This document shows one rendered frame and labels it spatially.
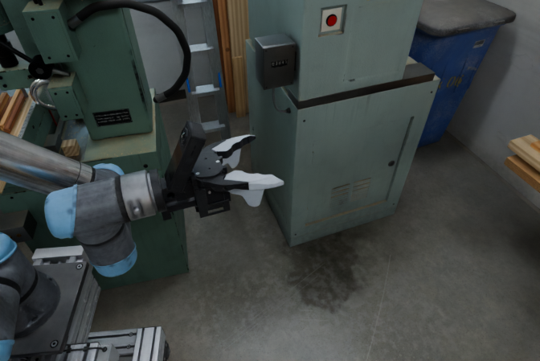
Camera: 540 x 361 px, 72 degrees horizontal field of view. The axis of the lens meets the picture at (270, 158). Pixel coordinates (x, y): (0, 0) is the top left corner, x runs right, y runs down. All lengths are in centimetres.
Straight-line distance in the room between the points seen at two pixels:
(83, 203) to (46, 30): 70
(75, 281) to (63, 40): 65
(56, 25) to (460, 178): 227
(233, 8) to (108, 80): 137
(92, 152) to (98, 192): 84
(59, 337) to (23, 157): 46
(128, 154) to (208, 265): 82
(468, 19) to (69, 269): 196
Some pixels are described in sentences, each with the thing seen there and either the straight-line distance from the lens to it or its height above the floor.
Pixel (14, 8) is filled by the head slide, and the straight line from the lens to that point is 135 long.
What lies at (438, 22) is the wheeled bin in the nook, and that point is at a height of 95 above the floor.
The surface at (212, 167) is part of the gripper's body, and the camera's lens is 61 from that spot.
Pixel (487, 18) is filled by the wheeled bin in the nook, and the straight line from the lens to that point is 223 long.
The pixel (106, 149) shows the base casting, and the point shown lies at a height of 80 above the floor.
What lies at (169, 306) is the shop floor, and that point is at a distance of 191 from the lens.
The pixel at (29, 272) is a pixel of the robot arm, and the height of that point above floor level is 94.
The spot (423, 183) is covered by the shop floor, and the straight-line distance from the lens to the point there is 250.
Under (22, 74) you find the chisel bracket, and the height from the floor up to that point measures 105.
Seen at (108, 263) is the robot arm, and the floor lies 111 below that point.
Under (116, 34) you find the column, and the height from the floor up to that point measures 118.
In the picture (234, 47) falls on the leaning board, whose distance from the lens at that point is 263.
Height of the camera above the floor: 166
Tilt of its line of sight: 42 degrees down
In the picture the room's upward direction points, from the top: straight up
